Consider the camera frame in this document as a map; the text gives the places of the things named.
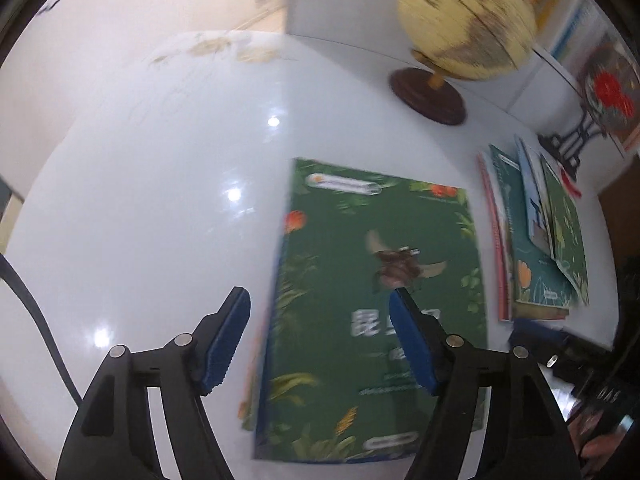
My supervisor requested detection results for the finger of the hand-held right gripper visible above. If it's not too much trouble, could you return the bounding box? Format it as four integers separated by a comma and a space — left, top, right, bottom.
510, 317, 615, 362

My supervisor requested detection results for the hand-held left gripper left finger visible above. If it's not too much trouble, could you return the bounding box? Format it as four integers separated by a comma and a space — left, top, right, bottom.
55, 286, 251, 480

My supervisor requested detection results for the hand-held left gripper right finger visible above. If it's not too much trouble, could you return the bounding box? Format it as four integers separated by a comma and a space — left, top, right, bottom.
389, 287, 583, 480

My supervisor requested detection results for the large teal tulip book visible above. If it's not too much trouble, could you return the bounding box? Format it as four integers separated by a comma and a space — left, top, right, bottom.
487, 145, 576, 311

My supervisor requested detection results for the light blue pagoda book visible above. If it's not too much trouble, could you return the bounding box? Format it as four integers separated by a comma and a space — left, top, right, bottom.
515, 135, 556, 256

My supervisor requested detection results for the person's right hand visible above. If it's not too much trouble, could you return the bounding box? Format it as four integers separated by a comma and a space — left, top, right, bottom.
567, 405, 632, 467

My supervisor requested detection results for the red tassel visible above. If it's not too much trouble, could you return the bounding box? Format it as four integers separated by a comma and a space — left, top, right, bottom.
557, 167, 583, 198

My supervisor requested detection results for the red flower fan ornament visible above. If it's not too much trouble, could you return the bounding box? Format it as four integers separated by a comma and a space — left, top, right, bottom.
537, 35, 640, 183

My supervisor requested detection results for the yellow desk globe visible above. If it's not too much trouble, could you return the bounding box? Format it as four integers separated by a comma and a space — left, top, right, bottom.
389, 0, 538, 126

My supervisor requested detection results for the white bookshelf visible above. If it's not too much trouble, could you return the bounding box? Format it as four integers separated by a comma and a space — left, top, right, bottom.
287, 0, 640, 153

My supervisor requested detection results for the black cable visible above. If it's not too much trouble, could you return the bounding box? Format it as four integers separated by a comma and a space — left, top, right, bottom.
0, 252, 83, 406

